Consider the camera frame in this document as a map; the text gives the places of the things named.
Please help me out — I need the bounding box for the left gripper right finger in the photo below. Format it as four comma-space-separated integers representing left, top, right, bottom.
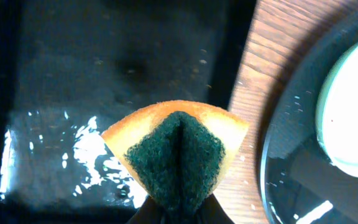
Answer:
197, 194, 234, 224

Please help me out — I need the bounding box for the light blue plate top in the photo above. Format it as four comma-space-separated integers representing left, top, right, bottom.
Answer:
315, 43, 358, 178

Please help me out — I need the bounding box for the green yellow sponge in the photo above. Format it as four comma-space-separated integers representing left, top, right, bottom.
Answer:
101, 100, 249, 218

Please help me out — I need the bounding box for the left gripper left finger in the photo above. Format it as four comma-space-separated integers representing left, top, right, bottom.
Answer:
126, 196, 165, 224

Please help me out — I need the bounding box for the round black tray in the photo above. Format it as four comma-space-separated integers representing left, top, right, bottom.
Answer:
260, 10, 358, 223

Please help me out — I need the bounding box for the black rectangular tray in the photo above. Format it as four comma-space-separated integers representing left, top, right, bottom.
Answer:
0, 1, 256, 223

